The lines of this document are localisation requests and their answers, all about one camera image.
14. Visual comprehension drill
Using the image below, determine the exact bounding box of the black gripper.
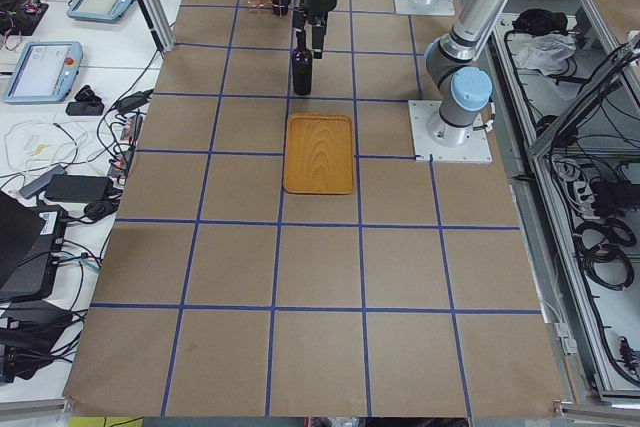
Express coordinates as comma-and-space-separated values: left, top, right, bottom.
292, 0, 337, 59

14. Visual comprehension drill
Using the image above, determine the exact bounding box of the dark wine bottle carried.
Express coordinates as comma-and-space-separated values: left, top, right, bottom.
291, 30, 313, 96

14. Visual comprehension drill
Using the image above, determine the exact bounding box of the wooden tray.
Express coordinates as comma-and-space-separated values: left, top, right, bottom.
283, 113, 355, 195

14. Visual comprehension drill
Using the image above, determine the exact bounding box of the teach pendant far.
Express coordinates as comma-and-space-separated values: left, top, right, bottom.
67, 0, 134, 23

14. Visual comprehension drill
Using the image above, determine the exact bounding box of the teach pendant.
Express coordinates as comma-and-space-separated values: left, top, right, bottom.
67, 0, 134, 23
3, 41, 83, 105

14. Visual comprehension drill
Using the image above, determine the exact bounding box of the crumpled white cloth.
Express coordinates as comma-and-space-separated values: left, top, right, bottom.
514, 34, 576, 75

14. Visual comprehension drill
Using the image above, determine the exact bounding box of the teach pendant near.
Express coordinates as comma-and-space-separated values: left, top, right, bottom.
3, 41, 83, 105

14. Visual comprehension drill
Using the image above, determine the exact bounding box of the black power adapter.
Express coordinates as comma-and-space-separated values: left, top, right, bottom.
44, 174, 113, 203

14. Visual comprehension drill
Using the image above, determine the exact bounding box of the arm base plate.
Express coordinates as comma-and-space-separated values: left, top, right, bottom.
394, 0, 455, 17
408, 100, 492, 164

